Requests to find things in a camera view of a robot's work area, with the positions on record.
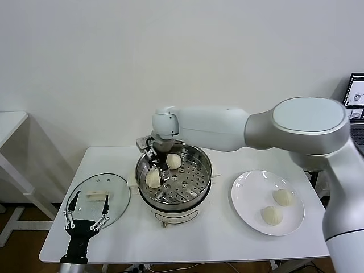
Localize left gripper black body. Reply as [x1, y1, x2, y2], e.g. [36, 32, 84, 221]
[59, 219, 97, 262]

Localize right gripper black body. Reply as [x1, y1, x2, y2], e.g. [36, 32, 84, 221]
[153, 138, 175, 168]

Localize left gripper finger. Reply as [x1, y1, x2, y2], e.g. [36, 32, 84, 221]
[89, 193, 110, 230]
[63, 190, 81, 230]

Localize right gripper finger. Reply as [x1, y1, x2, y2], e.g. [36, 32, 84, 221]
[145, 147, 160, 173]
[159, 163, 172, 183]

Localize white steamed baozi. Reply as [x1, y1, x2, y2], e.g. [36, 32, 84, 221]
[261, 206, 284, 227]
[144, 169, 163, 189]
[166, 153, 183, 171]
[272, 189, 295, 208]

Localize round glass lid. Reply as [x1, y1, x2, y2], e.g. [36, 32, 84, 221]
[65, 172, 132, 230]

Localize stainless steel steamer basket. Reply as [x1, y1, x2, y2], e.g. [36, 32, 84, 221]
[135, 141, 213, 203]

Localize white electric cooking pot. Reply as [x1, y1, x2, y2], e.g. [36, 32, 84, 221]
[128, 166, 222, 229]

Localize white power strip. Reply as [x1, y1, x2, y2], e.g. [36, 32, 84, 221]
[125, 263, 151, 273]

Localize white round plate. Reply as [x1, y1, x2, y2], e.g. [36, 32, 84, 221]
[231, 169, 306, 237]

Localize white side table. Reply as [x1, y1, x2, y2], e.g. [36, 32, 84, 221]
[0, 111, 62, 247]

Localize open dark laptop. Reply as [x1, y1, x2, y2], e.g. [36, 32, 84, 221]
[342, 72, 364, 156]

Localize black floor cables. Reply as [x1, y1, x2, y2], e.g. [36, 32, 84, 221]
[274, 260, 322, 273]

